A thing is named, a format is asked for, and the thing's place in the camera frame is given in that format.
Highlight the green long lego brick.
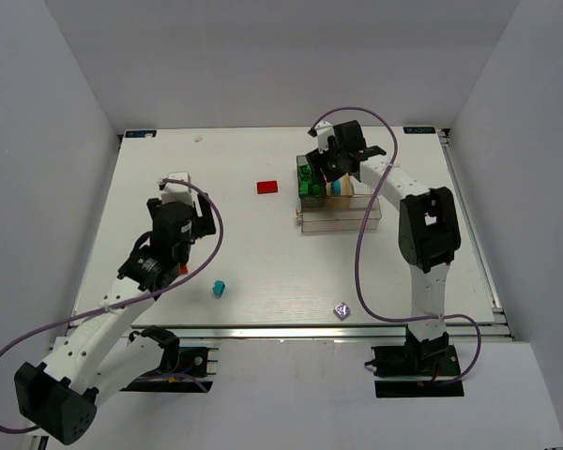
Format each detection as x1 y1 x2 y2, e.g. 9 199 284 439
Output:
297 164 312 188

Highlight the green square lego brick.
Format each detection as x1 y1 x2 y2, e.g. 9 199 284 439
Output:
308 184 322 196

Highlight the green tall lego brick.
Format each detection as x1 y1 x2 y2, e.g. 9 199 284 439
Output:
298 182 309 197

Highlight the teal long lego brick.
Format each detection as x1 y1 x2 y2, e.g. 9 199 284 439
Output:
330 180 342 196

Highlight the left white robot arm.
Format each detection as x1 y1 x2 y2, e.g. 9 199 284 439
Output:
14 195 216 445

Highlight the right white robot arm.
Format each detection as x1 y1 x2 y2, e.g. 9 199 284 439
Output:
306 120 461 352

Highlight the amber plastic bin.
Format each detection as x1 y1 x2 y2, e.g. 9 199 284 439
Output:
324 174 355 209

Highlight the smoky grey plastic bin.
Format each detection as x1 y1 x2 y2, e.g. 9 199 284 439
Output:
297 155 326 209

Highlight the blue corner label right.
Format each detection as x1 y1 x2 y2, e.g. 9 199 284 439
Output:
403 126 436 134

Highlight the blue corner label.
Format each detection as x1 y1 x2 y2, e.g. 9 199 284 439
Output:
124 129 157 139
403 126 436 134

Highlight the long grey drawer bin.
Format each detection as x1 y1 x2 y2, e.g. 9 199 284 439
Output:
296 195 371 233

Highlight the small teal lego brick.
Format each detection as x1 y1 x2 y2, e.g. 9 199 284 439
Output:
212 280 226 298

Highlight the red flat lego brick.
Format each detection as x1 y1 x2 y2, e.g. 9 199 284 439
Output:
256 180 279 195

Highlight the blue corner label left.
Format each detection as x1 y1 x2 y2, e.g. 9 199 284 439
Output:
124 129 157 139

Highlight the white dotted lego cube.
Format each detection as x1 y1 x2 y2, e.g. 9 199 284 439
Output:
333 302 351 321

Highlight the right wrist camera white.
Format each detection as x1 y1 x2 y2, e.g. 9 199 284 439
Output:
307 120 334 138

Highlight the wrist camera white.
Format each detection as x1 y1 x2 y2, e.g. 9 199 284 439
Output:
159 172 193 206
307 120 334 138

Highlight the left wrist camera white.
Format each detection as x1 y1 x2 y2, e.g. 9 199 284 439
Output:
159 172 193 206

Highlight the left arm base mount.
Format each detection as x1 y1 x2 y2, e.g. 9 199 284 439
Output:
122 343 219 394

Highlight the aluminium table rail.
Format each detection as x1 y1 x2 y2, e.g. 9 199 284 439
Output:
169 323 512 339

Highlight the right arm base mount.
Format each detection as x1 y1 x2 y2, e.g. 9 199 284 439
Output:
364 345 464 399

